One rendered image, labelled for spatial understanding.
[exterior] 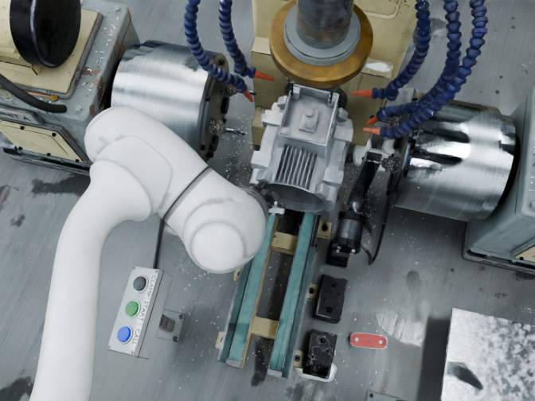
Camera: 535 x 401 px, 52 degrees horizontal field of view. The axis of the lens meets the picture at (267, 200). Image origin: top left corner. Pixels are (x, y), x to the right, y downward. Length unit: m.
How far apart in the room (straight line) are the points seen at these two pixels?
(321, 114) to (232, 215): 0.50
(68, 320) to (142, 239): 0.78
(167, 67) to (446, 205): 0.64
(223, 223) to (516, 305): 0.93
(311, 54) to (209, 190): 0.32
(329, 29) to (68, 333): 0.58
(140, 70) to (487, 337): 0.93
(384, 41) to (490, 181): 0.39
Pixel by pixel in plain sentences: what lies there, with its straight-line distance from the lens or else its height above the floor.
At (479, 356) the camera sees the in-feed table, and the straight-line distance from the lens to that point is 1.31.
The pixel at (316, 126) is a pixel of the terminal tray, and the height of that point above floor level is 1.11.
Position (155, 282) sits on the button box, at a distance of 1.12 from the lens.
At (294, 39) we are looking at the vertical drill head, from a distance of 0.97.
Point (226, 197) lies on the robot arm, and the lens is 0.75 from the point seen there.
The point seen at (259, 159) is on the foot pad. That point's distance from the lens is 1.17.
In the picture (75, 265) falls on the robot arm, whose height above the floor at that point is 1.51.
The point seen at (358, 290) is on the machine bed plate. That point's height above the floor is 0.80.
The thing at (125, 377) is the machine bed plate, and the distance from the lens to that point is 1.40.
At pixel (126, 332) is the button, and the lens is 1.12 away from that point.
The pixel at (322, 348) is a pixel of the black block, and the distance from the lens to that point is 1.30.
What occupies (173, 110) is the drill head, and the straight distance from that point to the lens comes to 1.16.
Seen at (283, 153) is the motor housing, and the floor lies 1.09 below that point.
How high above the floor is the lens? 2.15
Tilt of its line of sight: 72 degrees down
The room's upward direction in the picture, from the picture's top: 3 degrees counter-clockwise
